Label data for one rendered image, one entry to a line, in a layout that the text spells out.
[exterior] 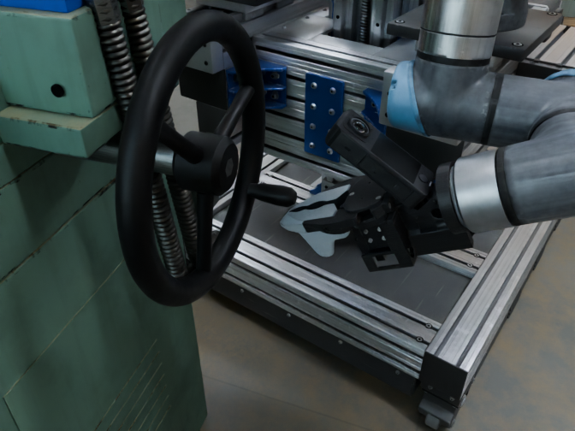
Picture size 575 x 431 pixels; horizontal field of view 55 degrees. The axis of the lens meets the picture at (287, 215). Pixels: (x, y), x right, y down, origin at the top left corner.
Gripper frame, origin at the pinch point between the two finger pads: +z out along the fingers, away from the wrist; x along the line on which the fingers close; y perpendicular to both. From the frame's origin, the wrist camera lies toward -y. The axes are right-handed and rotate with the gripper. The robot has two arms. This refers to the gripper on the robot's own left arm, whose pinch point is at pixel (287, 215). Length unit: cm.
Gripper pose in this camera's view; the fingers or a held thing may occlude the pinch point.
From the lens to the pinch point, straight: 64.4
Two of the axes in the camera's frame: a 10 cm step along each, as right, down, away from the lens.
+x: 3.7, -5.8, 7.2
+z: -8.1, 1.8, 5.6
